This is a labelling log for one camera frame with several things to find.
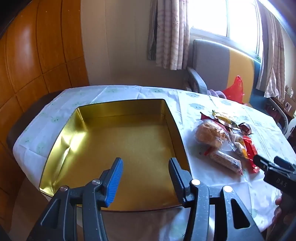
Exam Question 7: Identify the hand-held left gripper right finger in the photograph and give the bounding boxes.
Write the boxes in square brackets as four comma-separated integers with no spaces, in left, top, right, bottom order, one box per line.
[168,158,265,241]

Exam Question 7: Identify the window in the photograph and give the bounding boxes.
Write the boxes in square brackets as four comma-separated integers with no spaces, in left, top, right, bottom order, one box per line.
[190,0,264,59]

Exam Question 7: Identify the large red snack packet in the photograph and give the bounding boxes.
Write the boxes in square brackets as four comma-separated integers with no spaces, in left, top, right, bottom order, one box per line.
[242,136,261,174]

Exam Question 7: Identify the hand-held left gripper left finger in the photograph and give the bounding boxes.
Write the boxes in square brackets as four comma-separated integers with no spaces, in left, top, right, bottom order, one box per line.
[26,158,124,241]

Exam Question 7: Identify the wooden wardrobe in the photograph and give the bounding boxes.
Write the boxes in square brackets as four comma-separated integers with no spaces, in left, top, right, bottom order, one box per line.
[0,0,90,209]

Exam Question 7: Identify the yellow cake packet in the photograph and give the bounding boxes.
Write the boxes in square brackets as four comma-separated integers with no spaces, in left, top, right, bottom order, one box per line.
[228,134,249,158]

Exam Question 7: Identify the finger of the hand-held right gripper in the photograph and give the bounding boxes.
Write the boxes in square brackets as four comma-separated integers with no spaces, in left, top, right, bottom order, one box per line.
[274,156,296,172]
[253,155,278,173]

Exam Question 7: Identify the grey yellow blue armchair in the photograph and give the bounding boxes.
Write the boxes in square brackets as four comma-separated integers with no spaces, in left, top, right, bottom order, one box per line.
[187,39,267,107]

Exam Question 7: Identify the long white snack packet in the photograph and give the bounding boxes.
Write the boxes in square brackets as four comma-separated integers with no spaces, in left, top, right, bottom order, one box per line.
[205,148,243,176]

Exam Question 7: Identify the white appliance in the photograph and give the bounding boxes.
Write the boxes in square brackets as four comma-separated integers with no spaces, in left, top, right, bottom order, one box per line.
[281,111,296,140]

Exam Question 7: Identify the brown side cabinet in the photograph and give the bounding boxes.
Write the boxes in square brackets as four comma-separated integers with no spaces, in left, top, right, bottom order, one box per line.
[265,87,296,130]

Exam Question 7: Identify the white green-print tablecloth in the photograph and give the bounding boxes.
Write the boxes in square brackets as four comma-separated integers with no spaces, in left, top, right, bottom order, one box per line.
[13,85,296,232]

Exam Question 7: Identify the bun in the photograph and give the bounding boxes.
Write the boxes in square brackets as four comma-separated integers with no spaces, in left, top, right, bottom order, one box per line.
[195,119,232,149]

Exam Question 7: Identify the pink patterned curtain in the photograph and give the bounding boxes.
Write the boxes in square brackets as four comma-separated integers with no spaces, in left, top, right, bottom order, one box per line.
[255,0,287,98]
[147,0,191,70]

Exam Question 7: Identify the gold tin box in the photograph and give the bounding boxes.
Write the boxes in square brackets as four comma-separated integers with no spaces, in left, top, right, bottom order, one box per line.
[39,99,192,212]

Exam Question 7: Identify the dark brown table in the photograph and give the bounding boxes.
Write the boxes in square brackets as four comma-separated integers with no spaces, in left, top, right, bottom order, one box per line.
[6,91,63,151]

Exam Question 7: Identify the yellow green snack packet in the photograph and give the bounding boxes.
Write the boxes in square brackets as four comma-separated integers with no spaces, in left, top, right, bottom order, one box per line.
[209,111,238,131]

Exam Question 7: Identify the small dark red packet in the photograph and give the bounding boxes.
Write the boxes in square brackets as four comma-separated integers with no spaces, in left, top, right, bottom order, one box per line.
[238,123,253,135]

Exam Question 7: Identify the pink cloth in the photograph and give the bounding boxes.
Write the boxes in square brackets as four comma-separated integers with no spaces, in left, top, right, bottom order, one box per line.
[207,89,228,100]

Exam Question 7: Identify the red plastic bag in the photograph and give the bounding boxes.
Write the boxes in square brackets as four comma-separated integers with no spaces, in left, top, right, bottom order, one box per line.
[222,76,245,104]

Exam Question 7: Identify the person's right hand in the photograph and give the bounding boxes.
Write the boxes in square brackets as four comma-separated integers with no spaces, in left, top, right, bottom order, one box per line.
[272,196,287,234]

